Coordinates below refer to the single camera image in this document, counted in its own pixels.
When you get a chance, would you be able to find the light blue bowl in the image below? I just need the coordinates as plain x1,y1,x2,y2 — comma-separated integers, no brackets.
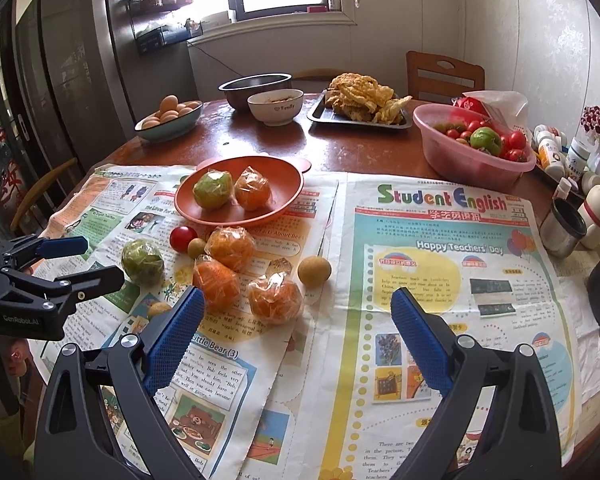
134,101,204,144

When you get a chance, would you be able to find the wooden chair with slatted back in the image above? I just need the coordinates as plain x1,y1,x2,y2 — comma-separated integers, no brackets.
406,51,486,104

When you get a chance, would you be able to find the plastic-wrapped green citrus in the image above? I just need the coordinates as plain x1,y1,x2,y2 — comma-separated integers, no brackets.
121,239,165,286
193,170,234,210

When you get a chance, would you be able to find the colourful newspaper with balloon print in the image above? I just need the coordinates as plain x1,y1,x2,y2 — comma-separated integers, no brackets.
240,172,600,480

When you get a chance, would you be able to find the pile of fried dough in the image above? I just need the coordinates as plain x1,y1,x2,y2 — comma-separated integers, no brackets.
324,73,413,125

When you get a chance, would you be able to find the pile of brown eggs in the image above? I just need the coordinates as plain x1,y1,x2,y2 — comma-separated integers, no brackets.
141,95,201,129

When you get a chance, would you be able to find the wooden chair with curved back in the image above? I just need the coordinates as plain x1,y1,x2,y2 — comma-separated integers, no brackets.
9,157,79,234
290,68,342,82

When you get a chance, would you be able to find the stainless steel cup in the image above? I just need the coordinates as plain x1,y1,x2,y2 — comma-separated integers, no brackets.
539,198,588,258

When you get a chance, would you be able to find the stainless steel bowl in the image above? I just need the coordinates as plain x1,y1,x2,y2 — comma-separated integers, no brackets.
218,73,294,112

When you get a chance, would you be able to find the pile of small tomatoes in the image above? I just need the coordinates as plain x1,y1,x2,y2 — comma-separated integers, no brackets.
432,119,530,163

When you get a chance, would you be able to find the orange bear-eared plate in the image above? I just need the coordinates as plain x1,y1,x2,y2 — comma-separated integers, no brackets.
174,155,312,225

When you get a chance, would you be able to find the white ceramic bowl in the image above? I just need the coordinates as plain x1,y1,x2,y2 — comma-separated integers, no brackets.
247,88,305,127

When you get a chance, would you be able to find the white rabbit figurine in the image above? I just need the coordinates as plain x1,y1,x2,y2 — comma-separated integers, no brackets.
579,177,600,250

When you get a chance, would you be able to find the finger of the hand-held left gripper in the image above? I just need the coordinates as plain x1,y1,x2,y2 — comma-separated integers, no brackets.
0,235,89,275
2,265,126,312

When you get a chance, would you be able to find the red tomato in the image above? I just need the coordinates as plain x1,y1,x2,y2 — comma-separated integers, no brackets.
169,225,199,253

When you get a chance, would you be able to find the red packet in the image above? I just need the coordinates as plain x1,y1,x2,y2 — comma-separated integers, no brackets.
452,95,492,117

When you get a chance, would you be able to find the white plastic bag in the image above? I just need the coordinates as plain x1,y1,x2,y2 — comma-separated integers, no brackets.
462,90,529,136

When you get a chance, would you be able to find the blue box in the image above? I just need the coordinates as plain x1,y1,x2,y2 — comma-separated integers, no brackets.
136,29,189,55

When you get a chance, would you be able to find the plastic-wrapped orange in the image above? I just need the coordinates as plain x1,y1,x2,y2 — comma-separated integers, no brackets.
246,274,305,327
234,166,272,211
205,226,257,272
192,255,242,313

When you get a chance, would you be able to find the grey refrigerator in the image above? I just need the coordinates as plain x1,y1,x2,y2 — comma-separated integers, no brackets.
14,0,191,171

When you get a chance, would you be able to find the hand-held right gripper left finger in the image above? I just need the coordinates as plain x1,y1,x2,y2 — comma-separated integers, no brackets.
34,285,207,480

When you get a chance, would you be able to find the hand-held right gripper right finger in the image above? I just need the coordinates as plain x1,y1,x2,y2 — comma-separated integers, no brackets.
390,287,576,480

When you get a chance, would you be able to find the pink plastic basin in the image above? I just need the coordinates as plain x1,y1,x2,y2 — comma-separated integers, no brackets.
412,104,537,189

